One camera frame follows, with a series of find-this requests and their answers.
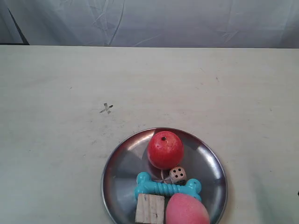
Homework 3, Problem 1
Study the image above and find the red toy apple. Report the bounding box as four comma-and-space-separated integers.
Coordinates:
147, 131, 184, 170

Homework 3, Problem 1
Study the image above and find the teal rubber bone toy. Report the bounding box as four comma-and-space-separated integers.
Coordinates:
134, 172, 202, 201

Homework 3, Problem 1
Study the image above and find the light wooden block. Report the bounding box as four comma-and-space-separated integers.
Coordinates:
135, 194, 165, 224

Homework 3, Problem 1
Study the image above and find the white backdrop cloth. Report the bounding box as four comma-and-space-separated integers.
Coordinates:
0, 0, 299, 49

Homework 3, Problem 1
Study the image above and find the round silver metal plate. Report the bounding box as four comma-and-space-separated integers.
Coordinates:
101, 127, 228, 224

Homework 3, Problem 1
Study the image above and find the pink toy peach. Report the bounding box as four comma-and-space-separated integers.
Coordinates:
165, 193, 210, 224

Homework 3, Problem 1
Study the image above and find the small wooden die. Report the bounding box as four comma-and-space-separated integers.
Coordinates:
169, 166, 187, 185

